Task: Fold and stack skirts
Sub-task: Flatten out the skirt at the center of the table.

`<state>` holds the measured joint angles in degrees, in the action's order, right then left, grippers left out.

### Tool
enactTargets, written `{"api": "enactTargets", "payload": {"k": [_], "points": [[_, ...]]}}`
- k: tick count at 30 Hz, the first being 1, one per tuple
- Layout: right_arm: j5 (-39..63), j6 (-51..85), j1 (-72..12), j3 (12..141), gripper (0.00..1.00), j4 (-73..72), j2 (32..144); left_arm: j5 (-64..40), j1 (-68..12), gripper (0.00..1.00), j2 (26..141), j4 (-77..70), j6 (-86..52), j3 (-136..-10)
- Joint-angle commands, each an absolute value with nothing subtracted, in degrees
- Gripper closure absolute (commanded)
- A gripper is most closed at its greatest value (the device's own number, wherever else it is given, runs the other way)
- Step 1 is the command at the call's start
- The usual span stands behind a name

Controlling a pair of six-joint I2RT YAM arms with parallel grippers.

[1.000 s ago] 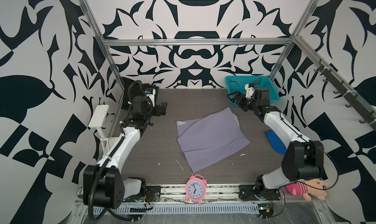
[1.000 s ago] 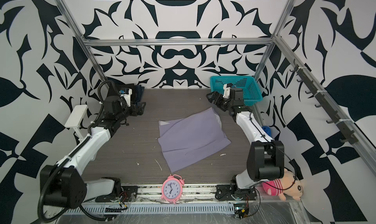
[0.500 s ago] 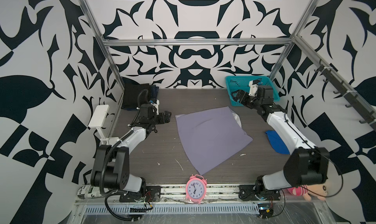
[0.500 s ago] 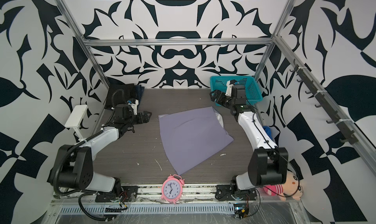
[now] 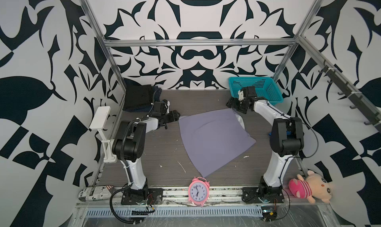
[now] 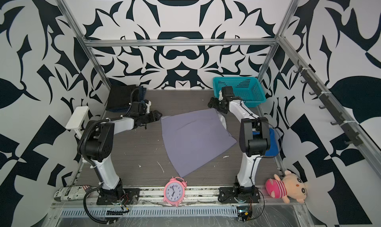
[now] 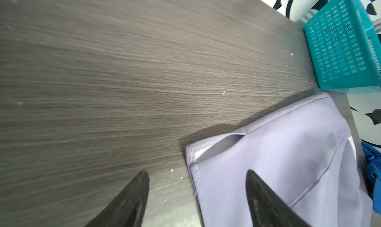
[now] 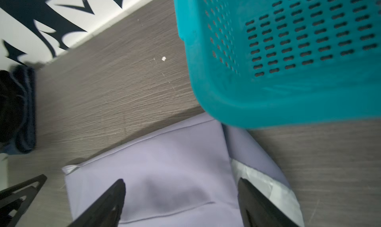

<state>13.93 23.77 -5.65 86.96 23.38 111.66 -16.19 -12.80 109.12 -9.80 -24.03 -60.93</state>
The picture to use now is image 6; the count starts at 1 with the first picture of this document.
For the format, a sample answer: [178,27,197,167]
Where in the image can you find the bright blue cloth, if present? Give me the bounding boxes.
[263,128,279,158]

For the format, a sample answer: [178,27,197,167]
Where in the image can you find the pink plush pig toy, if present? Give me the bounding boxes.
[265,170,307,204]

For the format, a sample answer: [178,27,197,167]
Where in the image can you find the white slotted cable duct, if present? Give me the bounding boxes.
[58,206,239,219]

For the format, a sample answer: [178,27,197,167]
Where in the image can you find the black coat hook rail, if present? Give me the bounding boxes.
[294,59,364,147]

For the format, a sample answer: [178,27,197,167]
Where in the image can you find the black garment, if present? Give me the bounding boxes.
[106,84,140,111]

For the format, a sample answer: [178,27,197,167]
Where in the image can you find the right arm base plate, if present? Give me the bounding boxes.
[218,186,261,204]

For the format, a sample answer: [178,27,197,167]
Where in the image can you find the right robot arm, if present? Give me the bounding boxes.
[208,86,271,203]

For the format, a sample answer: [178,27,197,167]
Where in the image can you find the lavender garment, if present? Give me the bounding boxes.
[161,109,237,177]

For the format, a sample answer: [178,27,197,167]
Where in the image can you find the white box on stand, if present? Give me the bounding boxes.
[65,106,89,139]

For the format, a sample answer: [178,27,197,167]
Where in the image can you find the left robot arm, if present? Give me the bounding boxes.
[77,100,162,205]

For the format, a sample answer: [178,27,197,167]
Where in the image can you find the small green circuit board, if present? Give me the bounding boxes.
[237,206,253,222]

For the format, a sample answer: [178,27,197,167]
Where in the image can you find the pink alarm clock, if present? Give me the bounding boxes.
[163,177,187,207]

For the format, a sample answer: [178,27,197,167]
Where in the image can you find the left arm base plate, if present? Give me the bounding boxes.
[96,188,140,205]

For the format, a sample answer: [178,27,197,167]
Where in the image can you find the teal plastic basket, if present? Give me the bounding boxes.
[212,77,267,108]

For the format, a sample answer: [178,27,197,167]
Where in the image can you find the dark blue denim skirt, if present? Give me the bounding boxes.
[106,86,147,113]

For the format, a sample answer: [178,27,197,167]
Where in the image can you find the black corrugated cable hose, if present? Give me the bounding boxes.
[78,87,143,225]

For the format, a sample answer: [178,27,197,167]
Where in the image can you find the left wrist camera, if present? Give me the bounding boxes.
[145,100,152,114]

